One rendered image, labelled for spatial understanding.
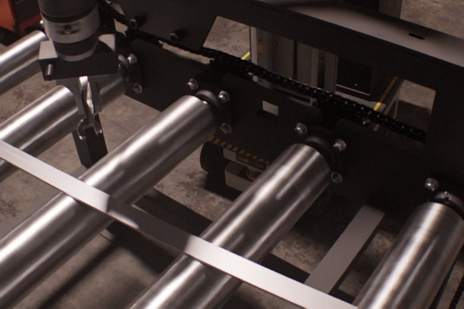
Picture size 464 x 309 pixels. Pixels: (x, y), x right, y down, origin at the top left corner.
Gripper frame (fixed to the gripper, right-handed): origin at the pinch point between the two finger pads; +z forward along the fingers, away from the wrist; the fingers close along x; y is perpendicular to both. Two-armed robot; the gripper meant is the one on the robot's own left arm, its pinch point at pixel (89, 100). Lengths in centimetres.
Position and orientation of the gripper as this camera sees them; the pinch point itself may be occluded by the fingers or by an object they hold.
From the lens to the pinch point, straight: 103.4
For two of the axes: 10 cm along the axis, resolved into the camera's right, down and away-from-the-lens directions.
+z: -0.2, 6.6, 7.6
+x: 9.9, -0.9, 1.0
